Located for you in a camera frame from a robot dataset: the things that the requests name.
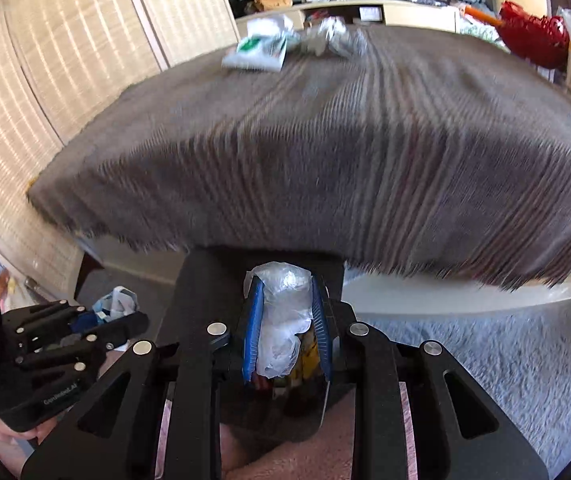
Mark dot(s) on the beige grey television cabinet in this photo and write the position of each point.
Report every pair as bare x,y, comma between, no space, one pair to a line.
415,15

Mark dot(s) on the grey blue clothes pile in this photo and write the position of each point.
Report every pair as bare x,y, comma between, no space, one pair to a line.
475,15

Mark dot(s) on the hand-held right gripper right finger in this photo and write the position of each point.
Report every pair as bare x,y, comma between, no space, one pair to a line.
324,330

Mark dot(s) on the white green packet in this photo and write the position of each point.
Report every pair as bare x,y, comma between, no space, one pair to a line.
255,47

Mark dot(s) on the person's left hand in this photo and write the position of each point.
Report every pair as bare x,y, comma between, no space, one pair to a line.
10,432

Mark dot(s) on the white square device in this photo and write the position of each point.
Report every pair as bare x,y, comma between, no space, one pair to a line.
370,13

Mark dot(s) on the yellow plastic bag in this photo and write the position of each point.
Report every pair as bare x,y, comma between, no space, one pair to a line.
310,357

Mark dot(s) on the white translucent plastic bag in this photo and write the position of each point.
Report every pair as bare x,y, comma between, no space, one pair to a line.
280,310

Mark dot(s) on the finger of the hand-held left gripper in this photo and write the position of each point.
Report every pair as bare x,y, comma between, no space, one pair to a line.
65,325
60,365

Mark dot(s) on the clear plastic wrap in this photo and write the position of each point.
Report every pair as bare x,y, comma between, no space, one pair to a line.
328,35

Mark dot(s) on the white blue plastic bag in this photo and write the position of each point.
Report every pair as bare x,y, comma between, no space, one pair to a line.
115,304

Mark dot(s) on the bamboo folding screen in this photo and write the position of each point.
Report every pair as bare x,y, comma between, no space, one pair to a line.
65,35

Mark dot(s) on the black trash bin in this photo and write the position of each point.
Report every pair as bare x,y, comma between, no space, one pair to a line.
205,285

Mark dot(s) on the red openwork basket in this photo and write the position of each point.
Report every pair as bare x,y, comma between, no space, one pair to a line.
535,35

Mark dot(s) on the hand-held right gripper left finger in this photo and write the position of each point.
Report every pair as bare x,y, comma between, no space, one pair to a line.
253,330

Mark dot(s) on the grey plaid blanket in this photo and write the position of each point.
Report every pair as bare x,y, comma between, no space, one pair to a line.
315,160

